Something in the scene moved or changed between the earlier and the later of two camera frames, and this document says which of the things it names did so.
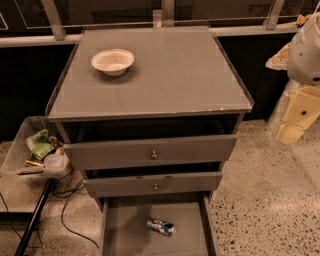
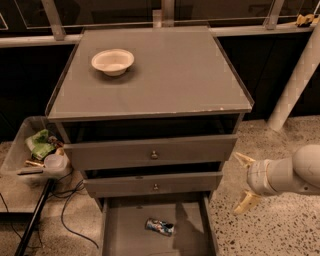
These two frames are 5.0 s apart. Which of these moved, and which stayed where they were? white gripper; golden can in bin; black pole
Moved: white gripper
Stayed: black pole; golden can in bin
